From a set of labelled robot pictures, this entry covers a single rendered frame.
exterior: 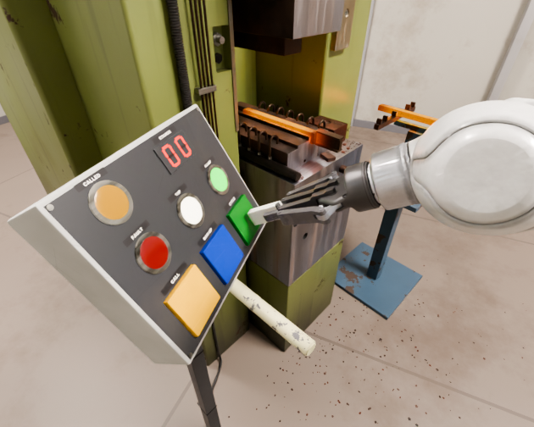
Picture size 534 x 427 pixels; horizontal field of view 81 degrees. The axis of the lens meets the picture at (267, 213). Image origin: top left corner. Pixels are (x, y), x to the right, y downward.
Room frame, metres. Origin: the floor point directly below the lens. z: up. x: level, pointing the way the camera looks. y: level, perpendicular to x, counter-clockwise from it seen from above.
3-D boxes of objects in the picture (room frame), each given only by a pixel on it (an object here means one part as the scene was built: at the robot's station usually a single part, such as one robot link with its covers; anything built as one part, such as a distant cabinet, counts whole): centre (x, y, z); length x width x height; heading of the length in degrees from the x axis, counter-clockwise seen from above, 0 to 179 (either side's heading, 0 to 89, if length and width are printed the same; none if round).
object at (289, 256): (1.08, -0.01, 0.69); 0.56 x 0.38 x 0.45; 46
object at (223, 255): (0.38, 0.08, 1.01); 0.07 x 0.05 x 0.07; 161
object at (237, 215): (0.48, 0.05, 1.01); 0.07 x 0.05 x 0.07; 161
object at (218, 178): (0.49, 0.09, 1.09); 0.05 x 0.03 x 0.04; 136
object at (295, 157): (1.03, 0.02, 0.96); 0.42 x 0.20 x 0.09; 46
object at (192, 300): (0.29, 0.11, 1.01); 0.07 x 0.05 x 0.07; 161
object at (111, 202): (0.32, 0.19, 1.16); 0.05 x 0.03 x 0.04; 136
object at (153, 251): (0.30, 0.15, 1.09); 0.05 x 0.03 x 0.04; 136
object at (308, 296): (1.08, -0.01, 0.23); 0.56 x 0.38 x 0.47; 46
